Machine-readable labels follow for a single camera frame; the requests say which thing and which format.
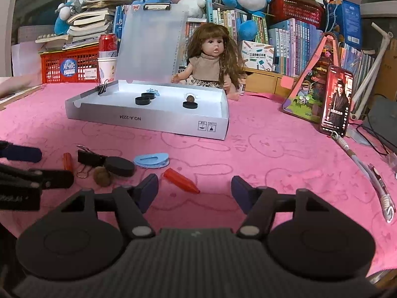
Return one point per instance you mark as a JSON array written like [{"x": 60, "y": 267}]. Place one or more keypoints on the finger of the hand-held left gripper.
[
  {"x": 21, "y": 154},
  {"x": 52, "y": 179}
]

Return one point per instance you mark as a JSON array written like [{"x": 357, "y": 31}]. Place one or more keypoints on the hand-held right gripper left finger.
[{"x": 149, "y": 189}]

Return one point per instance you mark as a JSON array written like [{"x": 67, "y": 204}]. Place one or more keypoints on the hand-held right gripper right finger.
[{"x": 238, "y": 192}]

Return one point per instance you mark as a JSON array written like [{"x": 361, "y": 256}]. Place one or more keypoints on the red plastic cone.
[
  {"x": 178, "y": 178},
  {"x": 67, "y": 161}
]

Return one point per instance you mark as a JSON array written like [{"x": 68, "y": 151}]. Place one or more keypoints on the light blue hair clip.
[{"x": 162, "y": 156}]

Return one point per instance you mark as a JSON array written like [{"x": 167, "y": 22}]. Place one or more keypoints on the black round disc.
[
  {"x": 142, "y": 101},
  {"x": 190, "y": 106},
  {"x": 148, "y": 95},
  {"x": 120, "y": 166}
]

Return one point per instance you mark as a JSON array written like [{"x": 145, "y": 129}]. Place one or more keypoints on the black binder clip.
[
  {"x": 91, "y": 158},
  {"x": 102, "y": 89}
]

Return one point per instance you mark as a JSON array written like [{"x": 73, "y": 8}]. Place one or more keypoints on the brown walnut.
[
  {"x": 101, "y": 177},
  {"x": 190, "y": 98}
]

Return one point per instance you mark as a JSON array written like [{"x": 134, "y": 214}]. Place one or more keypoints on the white shallow cardboard box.
[{"x": 149, "y": 118}]

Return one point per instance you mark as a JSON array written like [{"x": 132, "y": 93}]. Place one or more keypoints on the pink rabbit print towel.
[{"x": 279, "y": 155}]

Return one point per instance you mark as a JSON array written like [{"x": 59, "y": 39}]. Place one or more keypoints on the flat lying book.
[{"x": 18, "y": 94}]

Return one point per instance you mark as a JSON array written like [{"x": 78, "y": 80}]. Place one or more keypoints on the small decorated blue hair clip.
[{"x": 156, "y": 91}]

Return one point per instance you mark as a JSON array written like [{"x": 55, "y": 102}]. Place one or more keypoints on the red plastic crate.
[{"x": 71, "y": 65}]

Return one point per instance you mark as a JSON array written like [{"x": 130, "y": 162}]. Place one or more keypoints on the small white red jar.
[{"x": 242, "y": 87}]

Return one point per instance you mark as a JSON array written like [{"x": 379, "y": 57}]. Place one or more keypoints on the translucent storage box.
[{"x": 26, "y": 49}]

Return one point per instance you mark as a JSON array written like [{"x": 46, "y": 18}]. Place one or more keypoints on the clear plastic dome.
[{"x": 194, "y": 94}]

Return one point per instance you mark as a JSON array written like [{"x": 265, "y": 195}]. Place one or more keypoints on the wooden drawer unit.
[{"x": 266, "y": 82}]

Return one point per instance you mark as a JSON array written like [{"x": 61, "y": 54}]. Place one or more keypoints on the white paper cup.
[{"x": 107, "y": 70}]

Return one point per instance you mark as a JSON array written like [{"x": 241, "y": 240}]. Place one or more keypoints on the pink cardboard toy house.
[{"x": 310, "y": 93}]

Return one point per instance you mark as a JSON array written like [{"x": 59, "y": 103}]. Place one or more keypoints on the brown-haired baby doll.
[{"x": 207, "y": 65}]

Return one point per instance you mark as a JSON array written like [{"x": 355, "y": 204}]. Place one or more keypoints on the smartphone in red case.
[{"x": 336, "y": 99}]

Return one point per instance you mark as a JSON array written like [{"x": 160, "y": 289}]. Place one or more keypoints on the white box with pencil print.
[{"x": 257, "y": 56}]

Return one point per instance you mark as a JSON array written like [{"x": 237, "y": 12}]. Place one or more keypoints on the red soda can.
[{"x": 108, "y": 43}]

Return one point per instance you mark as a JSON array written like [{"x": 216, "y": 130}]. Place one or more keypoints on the small blue white plush toy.
[{"x": 63, "y": 18}]

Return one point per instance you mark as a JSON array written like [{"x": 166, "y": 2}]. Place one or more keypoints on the translucent plastic clipboard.
[{"x": 149, "y": 43}]

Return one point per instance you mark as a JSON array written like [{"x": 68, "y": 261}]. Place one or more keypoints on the stack of worn books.
[{"x": 90, "y": 21}]

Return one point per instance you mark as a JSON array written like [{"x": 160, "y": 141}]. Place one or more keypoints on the row of pastel thin books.
[{"x": 294, "y": 46}]

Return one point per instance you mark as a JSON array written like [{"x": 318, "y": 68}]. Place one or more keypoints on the row of blue books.
[{"x": 118, "y": 24}]

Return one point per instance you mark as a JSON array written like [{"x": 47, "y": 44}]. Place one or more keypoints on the dark grey case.
[{"x": 383, "y": 115}]

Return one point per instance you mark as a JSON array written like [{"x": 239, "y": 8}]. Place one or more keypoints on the row of red spine books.
[{"x": 190, "y": 26}]

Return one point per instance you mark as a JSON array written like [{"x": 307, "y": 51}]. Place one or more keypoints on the row of thick upright books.
[{"x": 228, "y": 21}]

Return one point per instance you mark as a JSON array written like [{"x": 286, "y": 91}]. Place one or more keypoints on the red plastic basket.
[{"x": 294, "y": 9}]

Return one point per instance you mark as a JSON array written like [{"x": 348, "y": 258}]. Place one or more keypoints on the white plastic pipe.
[{"x": 377, "y": 59}]

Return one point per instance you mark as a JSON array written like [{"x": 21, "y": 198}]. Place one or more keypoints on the brown cardboard box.
[{"x": 387, "y": 68}]

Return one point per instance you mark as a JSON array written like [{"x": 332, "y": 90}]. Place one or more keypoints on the blue white carton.
[{"x": 350, "y": 18}]

